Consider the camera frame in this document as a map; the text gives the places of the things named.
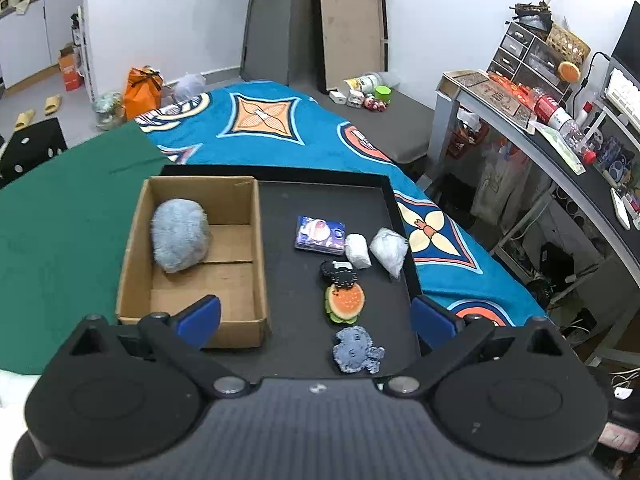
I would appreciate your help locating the black chair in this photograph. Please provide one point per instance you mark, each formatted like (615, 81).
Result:
(30, 147)

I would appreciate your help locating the orange cardboard box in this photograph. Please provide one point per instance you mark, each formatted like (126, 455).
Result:
(70, 72)

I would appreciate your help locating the large black leaning tray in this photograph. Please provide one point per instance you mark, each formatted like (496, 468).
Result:
(350, 25)

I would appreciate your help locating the white cloth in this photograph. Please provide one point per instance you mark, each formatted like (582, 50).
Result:
(358, 251)

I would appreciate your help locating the small white printed box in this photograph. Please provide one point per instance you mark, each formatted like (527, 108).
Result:
(355, 98)

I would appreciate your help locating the clear plastic container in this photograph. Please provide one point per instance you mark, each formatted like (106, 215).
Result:
(391, 80)

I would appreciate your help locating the orange bag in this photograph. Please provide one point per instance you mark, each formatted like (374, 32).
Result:
(141, 91)

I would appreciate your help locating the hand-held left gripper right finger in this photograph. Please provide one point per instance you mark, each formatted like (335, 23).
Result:
(431, 321)

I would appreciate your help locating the grey leaning board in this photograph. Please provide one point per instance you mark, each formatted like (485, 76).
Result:
(270, 20)

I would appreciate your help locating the green cloth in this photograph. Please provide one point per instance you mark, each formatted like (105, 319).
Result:
(60, 240)

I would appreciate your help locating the blue patterned blanket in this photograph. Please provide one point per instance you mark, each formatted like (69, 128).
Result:
(300, 125)

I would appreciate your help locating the blue-grey felt plush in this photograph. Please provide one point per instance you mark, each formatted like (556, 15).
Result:
(354, 350)

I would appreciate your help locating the bamboo basket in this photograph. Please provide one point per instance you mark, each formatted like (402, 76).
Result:
(567, 42)

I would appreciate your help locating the white tote bag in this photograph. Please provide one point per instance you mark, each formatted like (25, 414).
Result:
(500, 185)

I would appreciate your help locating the clear plastic bag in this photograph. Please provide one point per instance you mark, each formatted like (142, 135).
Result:
(189, 86)

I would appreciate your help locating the white kitchen cabinets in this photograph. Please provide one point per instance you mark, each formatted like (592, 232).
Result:
(30, 35)

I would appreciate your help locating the grey drawer organizer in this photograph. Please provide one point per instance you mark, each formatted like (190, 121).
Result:
(525, 55)

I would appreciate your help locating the green cup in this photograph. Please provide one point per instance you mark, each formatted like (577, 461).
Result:
(384, 94)

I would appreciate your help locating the brown ship model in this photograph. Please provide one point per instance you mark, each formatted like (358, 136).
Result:
(530, 10)

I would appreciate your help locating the grey desk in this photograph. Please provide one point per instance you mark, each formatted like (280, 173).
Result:
(590, 195)

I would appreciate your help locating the small black plush charm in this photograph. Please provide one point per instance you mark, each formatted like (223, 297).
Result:
(338, 271)

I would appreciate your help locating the white remote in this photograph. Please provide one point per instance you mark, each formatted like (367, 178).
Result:
(621, 209)

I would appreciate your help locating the white keyboard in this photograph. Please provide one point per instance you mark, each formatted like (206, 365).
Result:
(625, 95)

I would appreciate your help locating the grey fluffy plush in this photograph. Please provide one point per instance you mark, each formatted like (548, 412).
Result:
(180, 235)

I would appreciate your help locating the black monitor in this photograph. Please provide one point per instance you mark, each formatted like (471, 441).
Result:
(631, 40)

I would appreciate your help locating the black shallow tray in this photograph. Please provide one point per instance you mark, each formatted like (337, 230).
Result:
(300, 195)

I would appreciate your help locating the clear bottle red label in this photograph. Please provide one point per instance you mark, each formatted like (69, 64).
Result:
(552, 112)

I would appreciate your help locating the clear bag of white filling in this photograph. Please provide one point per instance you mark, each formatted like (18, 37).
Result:
(391, 250)

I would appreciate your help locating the red toy figure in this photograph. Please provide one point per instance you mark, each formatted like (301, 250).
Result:
(375, 102)

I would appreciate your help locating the orange burger plush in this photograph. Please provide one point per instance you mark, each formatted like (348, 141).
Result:
(569, 71)

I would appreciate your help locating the blue tissue packet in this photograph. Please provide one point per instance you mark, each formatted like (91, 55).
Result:
(320, 234)

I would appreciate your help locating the watermelon slice plush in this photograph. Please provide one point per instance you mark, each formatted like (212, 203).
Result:
(344, 302)

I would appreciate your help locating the glass jar with plant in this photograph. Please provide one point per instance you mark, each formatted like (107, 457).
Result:
(109, 110)

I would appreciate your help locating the flat white box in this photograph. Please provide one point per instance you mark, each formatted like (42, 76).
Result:
(338, 97)

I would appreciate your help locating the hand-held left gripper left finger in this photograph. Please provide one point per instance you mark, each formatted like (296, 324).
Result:
(200, 317)

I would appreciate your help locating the brown cardboard box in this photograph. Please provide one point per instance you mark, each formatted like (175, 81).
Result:
(235, 290)

